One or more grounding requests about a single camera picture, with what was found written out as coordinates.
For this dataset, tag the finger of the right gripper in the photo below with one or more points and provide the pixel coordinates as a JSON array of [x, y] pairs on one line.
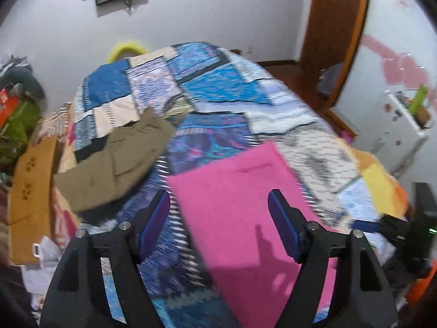
[[367, 226]]

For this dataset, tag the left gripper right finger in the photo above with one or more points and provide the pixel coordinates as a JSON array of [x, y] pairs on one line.
[[361, 295]]

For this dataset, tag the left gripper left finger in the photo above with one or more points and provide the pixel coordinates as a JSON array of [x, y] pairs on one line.
[[97, 282]]

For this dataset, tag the pink pants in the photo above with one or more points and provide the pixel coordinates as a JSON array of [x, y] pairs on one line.
[[224, 206]]

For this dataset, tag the white small fridge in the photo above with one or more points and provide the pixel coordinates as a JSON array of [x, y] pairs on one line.
[[390, 133]]

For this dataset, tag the wooden lap desk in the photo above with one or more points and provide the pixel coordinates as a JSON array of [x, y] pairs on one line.
[[29, 212]]

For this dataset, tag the olive green pants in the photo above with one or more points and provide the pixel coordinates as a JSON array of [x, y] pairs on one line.
[[109, 174]]

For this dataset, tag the green thermos bottle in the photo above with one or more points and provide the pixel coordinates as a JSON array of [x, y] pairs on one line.
[[418, 99]]

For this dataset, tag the black garment under olive pants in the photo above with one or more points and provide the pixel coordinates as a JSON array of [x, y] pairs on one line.
[[96, 145]]

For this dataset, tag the green laundry basket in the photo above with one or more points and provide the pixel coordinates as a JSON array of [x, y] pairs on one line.
[[17, 131]]

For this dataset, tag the wooden wardrobe with sliding doors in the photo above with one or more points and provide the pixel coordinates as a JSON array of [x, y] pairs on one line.
[[396, 53]]

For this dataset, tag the blue patchwork quilt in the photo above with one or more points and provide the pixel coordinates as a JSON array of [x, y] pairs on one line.
[[220, 104]]

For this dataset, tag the orange box in basket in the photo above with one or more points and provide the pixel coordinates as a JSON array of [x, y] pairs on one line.
[[8, 105]]

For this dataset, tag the brown wooden door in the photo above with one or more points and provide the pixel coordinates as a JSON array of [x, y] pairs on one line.
[[332, 36]]

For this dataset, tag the grey pillow on basket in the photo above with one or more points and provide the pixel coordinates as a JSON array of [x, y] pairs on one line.
[[28, 85]]

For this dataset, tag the yellow hoop behind bed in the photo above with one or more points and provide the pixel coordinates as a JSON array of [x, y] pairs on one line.
[[125, 50]]

